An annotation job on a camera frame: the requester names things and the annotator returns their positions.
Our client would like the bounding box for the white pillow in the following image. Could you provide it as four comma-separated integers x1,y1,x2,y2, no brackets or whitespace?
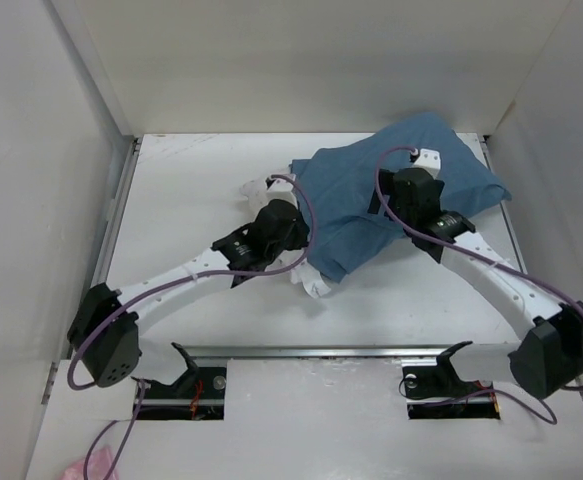
239,171,331,299

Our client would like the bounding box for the blue fabric pillowcase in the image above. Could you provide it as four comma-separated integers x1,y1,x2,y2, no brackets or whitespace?
289,110,513,284

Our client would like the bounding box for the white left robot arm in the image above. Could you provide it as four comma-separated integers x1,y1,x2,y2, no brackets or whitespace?
67,199,315,397

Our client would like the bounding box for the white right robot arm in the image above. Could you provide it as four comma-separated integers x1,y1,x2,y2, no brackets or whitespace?
369,167,583,400

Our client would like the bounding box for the pink plastic bag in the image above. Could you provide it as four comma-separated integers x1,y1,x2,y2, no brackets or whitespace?
59,446,114,480

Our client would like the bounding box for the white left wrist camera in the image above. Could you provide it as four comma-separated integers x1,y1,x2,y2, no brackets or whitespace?
265,173,297,206

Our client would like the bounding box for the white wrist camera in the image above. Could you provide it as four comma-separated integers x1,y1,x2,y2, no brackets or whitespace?
265,173,297,206
410,148,441,179

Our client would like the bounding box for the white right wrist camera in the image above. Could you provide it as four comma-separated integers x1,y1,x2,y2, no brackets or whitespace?
410,148,441,179

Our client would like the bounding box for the aluminium front rail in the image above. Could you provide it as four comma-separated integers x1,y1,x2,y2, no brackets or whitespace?
186,345,450,360

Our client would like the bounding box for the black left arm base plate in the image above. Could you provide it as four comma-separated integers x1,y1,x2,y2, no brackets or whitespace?
138,342,227,421

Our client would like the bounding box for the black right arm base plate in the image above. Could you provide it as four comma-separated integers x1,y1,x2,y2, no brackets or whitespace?
399,341,500,420

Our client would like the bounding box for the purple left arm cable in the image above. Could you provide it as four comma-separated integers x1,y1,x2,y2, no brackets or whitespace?
68,172,320,480

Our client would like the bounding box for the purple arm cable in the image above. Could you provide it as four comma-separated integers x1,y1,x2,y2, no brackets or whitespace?
68,172,320,480
374,145,583,426

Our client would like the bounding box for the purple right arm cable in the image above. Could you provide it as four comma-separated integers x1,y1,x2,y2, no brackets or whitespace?
374,145,583,426

